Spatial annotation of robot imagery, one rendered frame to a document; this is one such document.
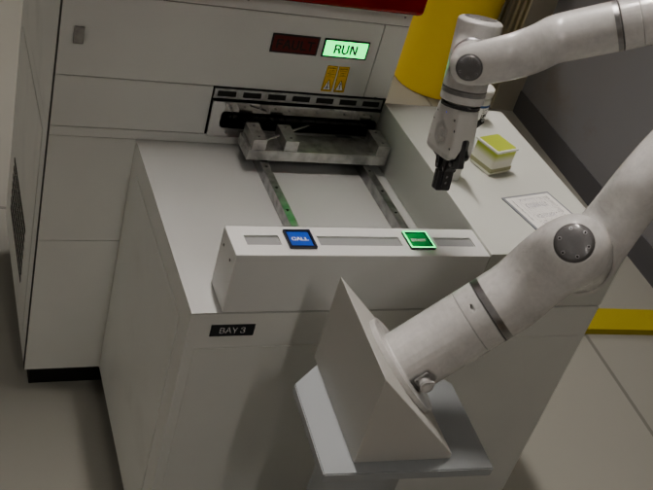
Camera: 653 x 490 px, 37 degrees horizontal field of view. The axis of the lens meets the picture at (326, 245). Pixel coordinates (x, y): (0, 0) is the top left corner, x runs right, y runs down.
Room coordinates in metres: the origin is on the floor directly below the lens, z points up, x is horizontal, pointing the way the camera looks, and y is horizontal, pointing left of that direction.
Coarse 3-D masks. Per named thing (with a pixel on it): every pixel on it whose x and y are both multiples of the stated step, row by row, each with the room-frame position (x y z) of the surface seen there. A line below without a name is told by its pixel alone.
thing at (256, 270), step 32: (224, 256) 1.50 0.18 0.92; (256, 256) 1.47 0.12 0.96; (288, 256) 1.50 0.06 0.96; (320, 256) 1.54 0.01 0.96; (352, 256) 1.57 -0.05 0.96; (384, 256) 1.60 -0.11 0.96; (416, 256) 1.64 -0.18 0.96; (448, 256) 1.67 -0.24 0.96; (480, 256) 1.71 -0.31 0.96; (224, 288) 1.47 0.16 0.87; (256, 288) 1.48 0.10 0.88; (288, 288) 1.51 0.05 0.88; (320, 288) 1.55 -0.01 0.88; (352, 288) 1.58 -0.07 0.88; (384, 288) 1.61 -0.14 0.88; (416, 288) 1.65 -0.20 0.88; (448, 288) 1.68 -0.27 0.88
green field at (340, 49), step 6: (330, 42) 2.17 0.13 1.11; (336, 42) 2.18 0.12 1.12; (342, 42) 2.19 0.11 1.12; (348, 42) 2.20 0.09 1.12; (330, 48) 2.18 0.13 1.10; (336, 48) 2.18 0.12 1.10; (342, 48) 2.19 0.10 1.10; (348, 48) 2.20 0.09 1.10; (354, 48) 2.20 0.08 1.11; (360, 48) 2.21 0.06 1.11; (366, 48) 2.22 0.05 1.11; (324, 54) 2.17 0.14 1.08; (330, 54) 2.18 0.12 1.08; (336, 54) 2.19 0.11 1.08; (342, 54) 2.19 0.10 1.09; (348, 54) 2.20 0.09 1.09; (354, 54) 2.21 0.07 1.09; (360, 54) 2.21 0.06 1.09
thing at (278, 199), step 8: (256, 160) 2.02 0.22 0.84; (264, 160) 2.01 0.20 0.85; (256, 168) 2.01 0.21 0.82; (264, 168) 1.97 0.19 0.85; (264, 176) 1.95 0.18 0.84; (272, 176) 1.95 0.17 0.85; (264, 184) 1.94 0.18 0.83; (272, 184) 1.92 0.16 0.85; (272, 192) 1.89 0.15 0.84; (280, 192) 1.89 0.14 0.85; (272, 200) 1.88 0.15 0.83; (280, 200) 1.86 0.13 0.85; (280, 208) 1.84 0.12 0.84; (288, 208) 1.84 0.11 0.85; (280, 216) 1.83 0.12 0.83; (288, 216) 1.81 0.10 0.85; (288, 224) 1.79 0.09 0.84; (296, 224) 1.79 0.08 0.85
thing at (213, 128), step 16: (240, 112) 2.08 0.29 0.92; (256, 112) 2.10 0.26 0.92; (272, 112) 2.12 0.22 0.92; (288, 112) 2.14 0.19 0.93; (304, 112) 2.16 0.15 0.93; (320, 112) 2.17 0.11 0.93; (336, 112) 2.20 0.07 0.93; (352, 112) 2.22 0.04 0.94; (368, 112) 2.24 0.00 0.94; (208, 128) 2.04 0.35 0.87; (224, 128) 2.06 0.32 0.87; (240, 128) 2.08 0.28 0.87; (272, 128) 2.13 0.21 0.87
